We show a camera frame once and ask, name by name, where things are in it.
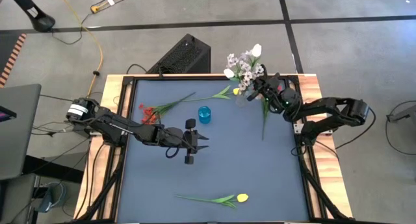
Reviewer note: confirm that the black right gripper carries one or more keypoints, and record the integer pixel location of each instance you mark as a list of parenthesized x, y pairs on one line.
[(271, 89)]

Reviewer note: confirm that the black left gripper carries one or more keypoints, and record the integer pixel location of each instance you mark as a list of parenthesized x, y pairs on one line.
[(175, 138)]

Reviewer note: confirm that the white blossom spray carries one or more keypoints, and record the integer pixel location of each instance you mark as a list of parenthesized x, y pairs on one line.
[(247, 76)]

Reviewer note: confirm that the yellow artificial tulip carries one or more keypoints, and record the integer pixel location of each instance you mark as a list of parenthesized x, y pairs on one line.
[(242, 197), (236, 91)]

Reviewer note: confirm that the orange artificial flower bunch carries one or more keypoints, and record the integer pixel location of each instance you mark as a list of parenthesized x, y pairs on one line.
[(169, 105), (147, 113)]

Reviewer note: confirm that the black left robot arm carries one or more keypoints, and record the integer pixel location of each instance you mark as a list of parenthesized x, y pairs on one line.
[(123, 126)]

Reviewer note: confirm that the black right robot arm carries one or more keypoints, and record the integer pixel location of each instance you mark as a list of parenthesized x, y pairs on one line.
[(325, 107)]

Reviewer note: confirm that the clear textured glass vase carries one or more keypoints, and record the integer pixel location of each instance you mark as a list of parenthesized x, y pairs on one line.
[(241, 102)]

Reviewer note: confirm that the blue cup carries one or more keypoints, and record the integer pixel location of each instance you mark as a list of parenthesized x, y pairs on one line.
[(204, 115)]

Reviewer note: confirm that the grey-blue table mat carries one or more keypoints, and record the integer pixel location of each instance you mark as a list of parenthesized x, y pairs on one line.
[(211, 178)]

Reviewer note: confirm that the black computer tower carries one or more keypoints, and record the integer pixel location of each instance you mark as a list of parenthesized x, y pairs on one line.
[(185, 55)]

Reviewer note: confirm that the grey desk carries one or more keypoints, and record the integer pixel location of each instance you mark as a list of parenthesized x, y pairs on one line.
[(19, 136)]

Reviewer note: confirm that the black floor stand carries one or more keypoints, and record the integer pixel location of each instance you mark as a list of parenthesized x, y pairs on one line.
[(42, 22)]

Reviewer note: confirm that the black aluminium table frame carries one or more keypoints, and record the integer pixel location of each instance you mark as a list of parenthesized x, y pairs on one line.
[(211, 77)]

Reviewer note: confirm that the silver angle bracket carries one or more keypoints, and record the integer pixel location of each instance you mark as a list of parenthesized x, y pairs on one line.
[(297, 128)]

